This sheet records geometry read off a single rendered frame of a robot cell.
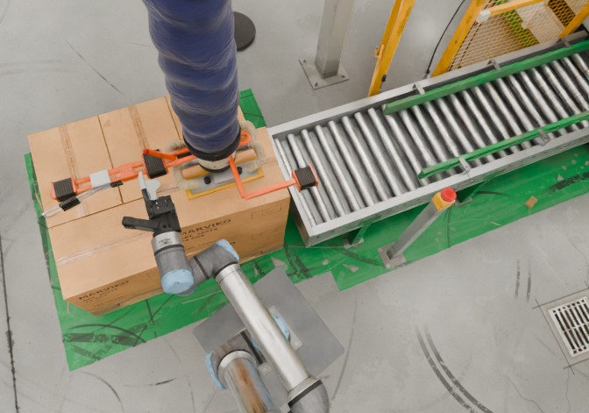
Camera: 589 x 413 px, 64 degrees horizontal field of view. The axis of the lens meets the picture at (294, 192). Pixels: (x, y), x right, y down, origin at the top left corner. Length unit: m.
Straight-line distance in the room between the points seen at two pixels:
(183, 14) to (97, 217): 1.71
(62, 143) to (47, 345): 1.18
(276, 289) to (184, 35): 1.36
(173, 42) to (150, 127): 1.63
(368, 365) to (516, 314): 1.03
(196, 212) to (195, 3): 1.19
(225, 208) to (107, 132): 1.03
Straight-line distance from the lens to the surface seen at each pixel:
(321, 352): 2.26
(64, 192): 2.02
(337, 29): 3.36
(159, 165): 1.97
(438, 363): 3.18
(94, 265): 2.67
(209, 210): 2.20
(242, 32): 3.96
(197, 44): 1.32
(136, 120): 2.96
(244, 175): 2.05
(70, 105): 3.82
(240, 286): 1.51
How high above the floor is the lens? 2.99
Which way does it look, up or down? 66 degrees down
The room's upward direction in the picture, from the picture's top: 10 degrees clockwise
